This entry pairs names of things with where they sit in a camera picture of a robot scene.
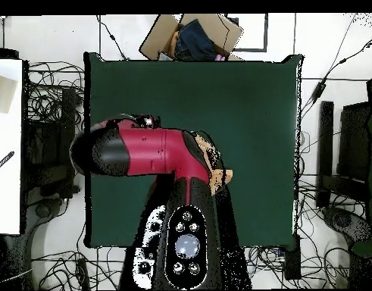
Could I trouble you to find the black equipment rack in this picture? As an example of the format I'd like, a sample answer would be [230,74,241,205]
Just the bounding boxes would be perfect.
[23,87,80,201]

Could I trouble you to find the white desk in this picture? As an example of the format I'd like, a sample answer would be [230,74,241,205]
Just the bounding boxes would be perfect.
[0,58,24,236]

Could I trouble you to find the dark blue jeans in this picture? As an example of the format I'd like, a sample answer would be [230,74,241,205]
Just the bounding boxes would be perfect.
[173,18,218,61]

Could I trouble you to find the black monitor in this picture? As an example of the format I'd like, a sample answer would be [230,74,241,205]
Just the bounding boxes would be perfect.
[336,101,372,183]

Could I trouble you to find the beige box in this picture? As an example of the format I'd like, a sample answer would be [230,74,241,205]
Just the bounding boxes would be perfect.
[0,71,17,114]

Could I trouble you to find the black cable with power adapter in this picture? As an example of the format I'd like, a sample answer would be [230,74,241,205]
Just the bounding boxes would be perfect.
[300,33,372,122]

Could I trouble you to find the brown cardboard box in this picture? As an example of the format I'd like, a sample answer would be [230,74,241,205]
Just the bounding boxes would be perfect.
[138,13,244,61]

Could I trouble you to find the dark green table cloth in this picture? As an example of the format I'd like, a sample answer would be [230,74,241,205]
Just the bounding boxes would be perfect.
[83,51,305,251]

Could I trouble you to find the tan terry towel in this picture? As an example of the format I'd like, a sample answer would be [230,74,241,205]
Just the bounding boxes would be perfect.
[192,131,234,196]

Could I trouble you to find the black upright stand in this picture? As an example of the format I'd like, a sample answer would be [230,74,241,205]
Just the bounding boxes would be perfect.
[315,100,335,208]

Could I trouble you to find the black striped tool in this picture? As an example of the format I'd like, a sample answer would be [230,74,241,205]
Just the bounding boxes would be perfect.
[0,150,16,175]

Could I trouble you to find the black cable with inline plug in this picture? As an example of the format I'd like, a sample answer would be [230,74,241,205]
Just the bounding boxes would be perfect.
[95,14,130,61]

